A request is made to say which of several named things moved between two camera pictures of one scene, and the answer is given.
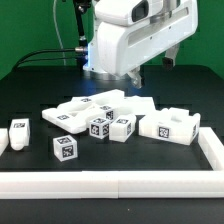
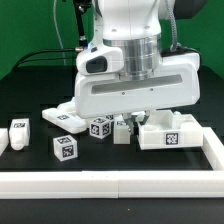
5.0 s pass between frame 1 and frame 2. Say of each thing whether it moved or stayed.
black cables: stayed
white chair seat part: moved
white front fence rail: stayed
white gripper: moved
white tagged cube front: stayed
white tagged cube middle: stayed
